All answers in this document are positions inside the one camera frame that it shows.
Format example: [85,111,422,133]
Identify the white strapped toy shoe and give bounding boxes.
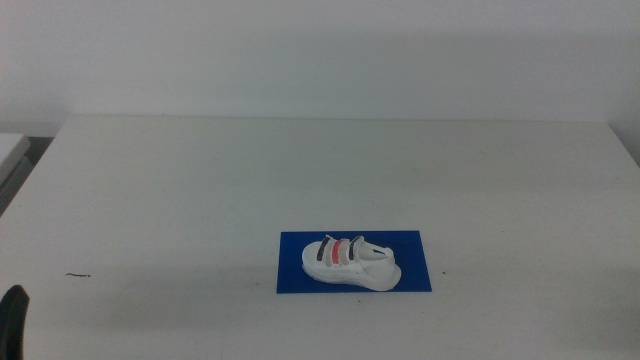
[301,234,403,293]

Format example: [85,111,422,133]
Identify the blue rectangular mat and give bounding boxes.
[276,230,433,295]

